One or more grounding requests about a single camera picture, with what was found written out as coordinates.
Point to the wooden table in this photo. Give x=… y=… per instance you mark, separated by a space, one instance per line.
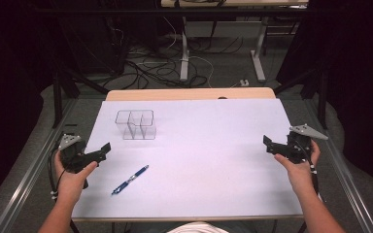
x=187 y=93

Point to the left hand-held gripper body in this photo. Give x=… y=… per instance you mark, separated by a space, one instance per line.
x=77 y=158

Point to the aluminium rail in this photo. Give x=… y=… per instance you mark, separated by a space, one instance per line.
x=343 y=181
x=29 y=174

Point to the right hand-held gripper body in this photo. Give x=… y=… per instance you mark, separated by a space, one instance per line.
x=299 y=145

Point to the person's light shirt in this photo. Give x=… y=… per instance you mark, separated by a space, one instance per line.
x=194 y=228

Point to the blue ballpoint pen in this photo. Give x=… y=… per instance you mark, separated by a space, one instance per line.
x=130 y=179

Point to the black metal stand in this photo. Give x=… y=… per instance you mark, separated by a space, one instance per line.
x=317 y=90
x=63 y=87

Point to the white table mat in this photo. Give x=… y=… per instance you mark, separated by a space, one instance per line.
x=191 y=155

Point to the person's left hand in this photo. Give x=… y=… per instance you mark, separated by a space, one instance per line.
x=71 y=183

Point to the clear plastic organizer box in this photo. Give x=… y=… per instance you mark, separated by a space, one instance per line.
x=136 y=124

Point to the desk with white legs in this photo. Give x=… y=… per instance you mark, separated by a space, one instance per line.
x=220 y=3

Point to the white power plug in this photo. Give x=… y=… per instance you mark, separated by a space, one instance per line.
x=244 y=83

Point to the person's right hand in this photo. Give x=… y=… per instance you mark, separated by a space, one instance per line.
x=299 y=174

